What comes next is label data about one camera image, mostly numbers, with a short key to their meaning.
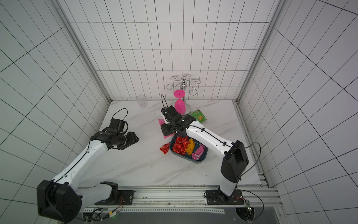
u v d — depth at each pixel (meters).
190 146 0.87
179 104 0.89
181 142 0.89
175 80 0.95
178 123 0.55
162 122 0.78
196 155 0.85
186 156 0.85
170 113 0.60
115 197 0.66
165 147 0.89
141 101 1.16
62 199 0.38
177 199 0.73
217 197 0.65
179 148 0.85
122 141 0.67
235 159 0.43
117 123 0.63
